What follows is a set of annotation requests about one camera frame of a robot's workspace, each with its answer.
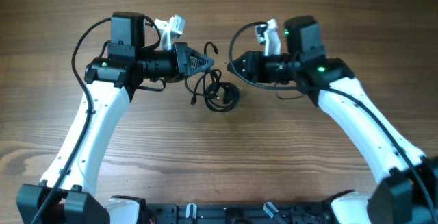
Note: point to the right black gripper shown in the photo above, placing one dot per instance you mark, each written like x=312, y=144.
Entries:
x=254, y=66

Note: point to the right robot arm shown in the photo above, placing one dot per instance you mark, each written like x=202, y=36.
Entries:
x=406, y=178

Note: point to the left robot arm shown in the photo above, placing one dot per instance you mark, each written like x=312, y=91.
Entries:
x=139, y=48

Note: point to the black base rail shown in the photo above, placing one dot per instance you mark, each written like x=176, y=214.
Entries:
x=296, y=213

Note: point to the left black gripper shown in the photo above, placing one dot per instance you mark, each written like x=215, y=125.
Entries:
x=181, y=55

